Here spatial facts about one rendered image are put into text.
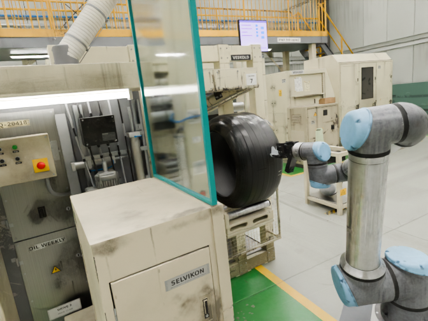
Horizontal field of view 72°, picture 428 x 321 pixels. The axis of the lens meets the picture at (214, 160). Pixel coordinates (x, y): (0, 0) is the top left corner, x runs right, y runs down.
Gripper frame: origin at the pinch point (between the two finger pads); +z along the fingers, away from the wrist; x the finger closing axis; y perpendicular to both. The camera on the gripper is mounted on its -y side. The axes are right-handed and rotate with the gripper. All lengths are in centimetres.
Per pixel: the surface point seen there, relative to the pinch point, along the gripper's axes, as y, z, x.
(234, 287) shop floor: -117, 81, -6
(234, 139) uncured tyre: 12.6, 9.3, 17.5
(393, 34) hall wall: 251, 526, -1110
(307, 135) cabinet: -27, 290, -337
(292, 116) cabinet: 15, 324, -339
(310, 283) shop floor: -121, 46, -59
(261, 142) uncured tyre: 8.3, 2.9, 3.9
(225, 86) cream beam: 47, 43, -5
